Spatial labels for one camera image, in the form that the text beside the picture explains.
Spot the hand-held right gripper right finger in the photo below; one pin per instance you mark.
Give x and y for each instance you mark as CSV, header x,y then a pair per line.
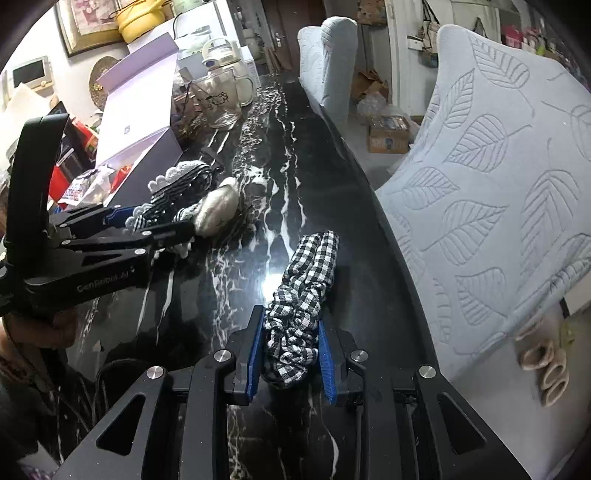
x,y
326,364

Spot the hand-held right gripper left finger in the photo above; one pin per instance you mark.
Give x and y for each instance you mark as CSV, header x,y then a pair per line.
x,y
255,355

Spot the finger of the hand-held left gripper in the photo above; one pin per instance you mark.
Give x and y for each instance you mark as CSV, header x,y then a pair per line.
x,y
171,233
120,214

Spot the striped lace hair band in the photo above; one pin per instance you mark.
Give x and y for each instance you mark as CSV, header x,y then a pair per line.
x,y
180,184

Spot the black white checked scrunchie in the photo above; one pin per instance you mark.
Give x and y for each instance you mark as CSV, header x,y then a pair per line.
x,y
300,295

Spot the lavender gift box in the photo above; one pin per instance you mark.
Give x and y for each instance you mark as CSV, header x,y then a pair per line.
x,y
134,110

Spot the person's left hand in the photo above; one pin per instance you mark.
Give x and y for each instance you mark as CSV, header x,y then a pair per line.
x,y
46,330

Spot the red bottle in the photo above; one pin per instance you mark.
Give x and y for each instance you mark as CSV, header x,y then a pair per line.
x,y
57,180

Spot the red snack packet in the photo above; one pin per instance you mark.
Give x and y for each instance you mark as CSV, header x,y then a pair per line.
x,y
123,175

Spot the white fuzzy pompom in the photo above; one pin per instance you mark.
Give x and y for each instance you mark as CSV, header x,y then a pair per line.
x,y
216,207

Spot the red snack bag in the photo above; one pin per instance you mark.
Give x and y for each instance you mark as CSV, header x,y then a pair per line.
x,y
88,141

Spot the white intercom panel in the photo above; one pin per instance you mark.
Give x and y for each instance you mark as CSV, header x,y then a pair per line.
x,y
32,71

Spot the round woven mat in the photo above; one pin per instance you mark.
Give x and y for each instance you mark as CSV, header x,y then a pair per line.
x,y
99,78

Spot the glass mug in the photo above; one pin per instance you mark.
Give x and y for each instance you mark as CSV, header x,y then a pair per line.
x,y
217,104

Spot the framed picture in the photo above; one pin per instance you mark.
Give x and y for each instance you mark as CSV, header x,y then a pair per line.
x,y
87,23

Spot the yellow pot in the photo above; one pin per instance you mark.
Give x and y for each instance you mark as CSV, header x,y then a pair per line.
x,y
141,21

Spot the beige slipper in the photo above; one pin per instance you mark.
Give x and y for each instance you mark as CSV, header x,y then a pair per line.
x,y
535,355
554,383

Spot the white appliance box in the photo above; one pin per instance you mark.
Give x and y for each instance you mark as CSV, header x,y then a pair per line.
x,y
207,21

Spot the dark wooden door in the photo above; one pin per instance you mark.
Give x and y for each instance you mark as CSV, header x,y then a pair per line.
x,y
279,23

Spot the cardboard box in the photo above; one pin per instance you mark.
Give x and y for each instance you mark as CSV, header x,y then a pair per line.
x,y
388,134

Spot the brown paper bag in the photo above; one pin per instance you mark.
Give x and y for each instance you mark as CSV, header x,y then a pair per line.
x,y
369,85

